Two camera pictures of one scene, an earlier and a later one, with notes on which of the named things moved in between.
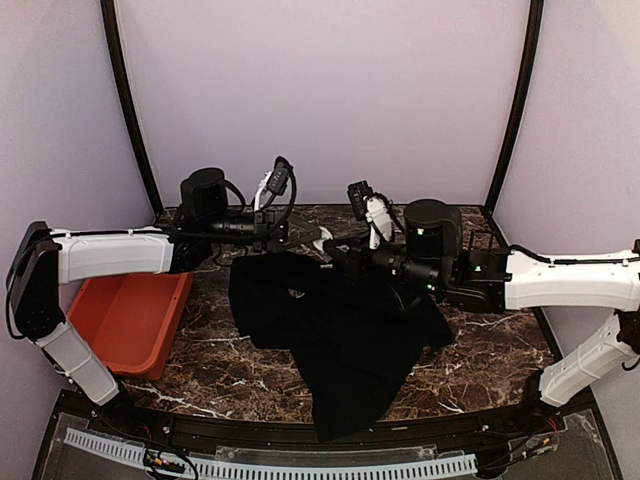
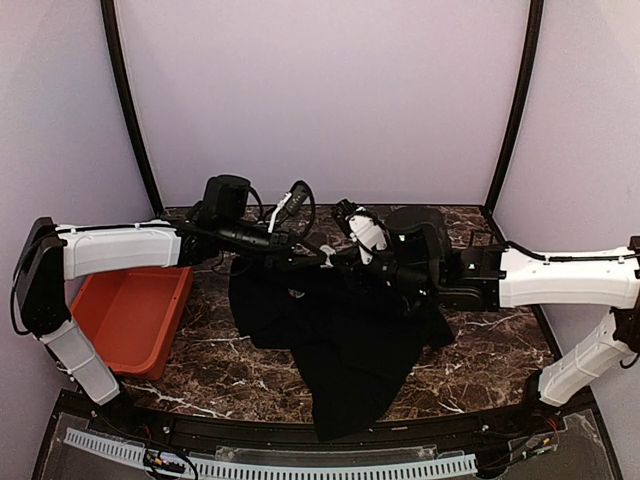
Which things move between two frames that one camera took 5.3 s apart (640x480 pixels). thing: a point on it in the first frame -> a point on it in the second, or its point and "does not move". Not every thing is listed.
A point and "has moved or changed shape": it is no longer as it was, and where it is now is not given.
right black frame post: x=526 y=82 does not move
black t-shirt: x=354 y=339 does not move
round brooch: x=325 y=234 has moved or changed shape
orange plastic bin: x=132 y=322 does not move
